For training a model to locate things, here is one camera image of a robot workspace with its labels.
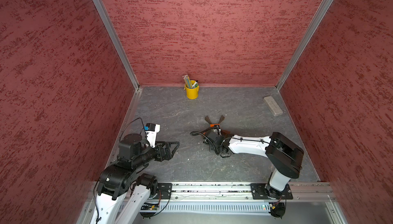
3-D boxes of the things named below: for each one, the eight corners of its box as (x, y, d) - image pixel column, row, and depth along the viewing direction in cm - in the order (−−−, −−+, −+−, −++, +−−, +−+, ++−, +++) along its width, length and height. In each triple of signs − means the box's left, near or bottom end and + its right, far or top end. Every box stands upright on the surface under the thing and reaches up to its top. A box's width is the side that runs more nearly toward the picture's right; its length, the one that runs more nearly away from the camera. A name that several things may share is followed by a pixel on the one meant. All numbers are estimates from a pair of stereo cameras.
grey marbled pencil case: (273, 116, 106) (275, 113, 103) (261, 100, 116) (263, 97, 113) (281, 114, 107) (283, 111, 104) (269, 98, 117) (270, 95, 114)
